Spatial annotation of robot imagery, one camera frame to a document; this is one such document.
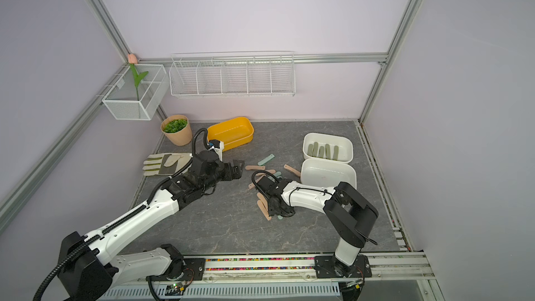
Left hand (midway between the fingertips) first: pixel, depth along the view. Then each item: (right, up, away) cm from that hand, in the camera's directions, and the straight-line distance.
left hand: (234, 164), depth 79 cm
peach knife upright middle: (+5, -11, +15) cm, 20 cm away
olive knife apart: (+34, +4, +30) cm, 45 cm away
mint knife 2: (+17, -23, +7) cm, 29 cm away
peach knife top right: (+24, -5, +21) cm, 32 cm away
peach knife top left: (+5, -4, +22) cm, 23 cm away
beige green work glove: (-39, -3, +23) cm, 46 cm away
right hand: (+17, -20, +10) cm, 28 cm away
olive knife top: (+47, +2, +27) cm, 54 cm away
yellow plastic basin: (-8, +13, +34) cm, 37 cm away
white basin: (+41, -6, +21) cm, 46 cm away
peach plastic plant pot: (-33, +10, +26) cm, 43 cm away
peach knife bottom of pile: (+11, -20, +8) cm, 25 cm away
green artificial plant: (-35, +17, +24) cm, 45 cm away
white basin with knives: (+52, +7, +28) cm, 59 cm away
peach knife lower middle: (+10, -17, +11) cm, 23 cm away
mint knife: (+17, -7, +20) cm, 27 cm away
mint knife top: (+11, -1, +26) cm, 28 cm away
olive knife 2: (+43, +3, +28) cm, 51 cm away
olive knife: (+37, +5, +30) cm, 48 cm away
